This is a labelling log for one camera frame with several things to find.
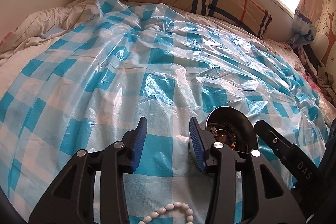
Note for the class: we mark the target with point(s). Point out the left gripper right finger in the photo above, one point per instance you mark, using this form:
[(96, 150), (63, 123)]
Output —
[(266, 198)]

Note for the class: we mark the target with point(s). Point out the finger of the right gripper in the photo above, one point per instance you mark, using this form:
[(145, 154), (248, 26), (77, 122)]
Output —
[(280, 146)]

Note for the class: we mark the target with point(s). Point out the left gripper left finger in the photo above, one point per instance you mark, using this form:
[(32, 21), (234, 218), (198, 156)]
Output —
[(70, 196)]

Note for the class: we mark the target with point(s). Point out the silver bangle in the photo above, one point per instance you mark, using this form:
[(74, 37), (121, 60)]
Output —
[(224, 136)]

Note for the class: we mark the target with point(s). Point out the silver round metal tin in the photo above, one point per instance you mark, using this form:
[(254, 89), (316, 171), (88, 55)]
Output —
[(226, 125)]

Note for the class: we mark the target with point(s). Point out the pile of dark clothes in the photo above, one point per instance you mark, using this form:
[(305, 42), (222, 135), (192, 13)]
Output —
[(314, 70)]

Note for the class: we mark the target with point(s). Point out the wardrobe with tree decal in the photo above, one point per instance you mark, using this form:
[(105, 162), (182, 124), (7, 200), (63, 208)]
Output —
[(324, 43)]

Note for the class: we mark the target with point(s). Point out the right pink curtain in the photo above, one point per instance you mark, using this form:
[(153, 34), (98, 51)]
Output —
[(305, 20)]

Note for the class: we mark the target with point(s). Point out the blue checkered plastic sheet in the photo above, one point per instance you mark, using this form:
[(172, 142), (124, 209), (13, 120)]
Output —
[(95, 83)]

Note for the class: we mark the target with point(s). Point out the right plaid pillow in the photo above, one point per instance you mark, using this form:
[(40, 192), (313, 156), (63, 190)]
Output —
[(246, 14)]

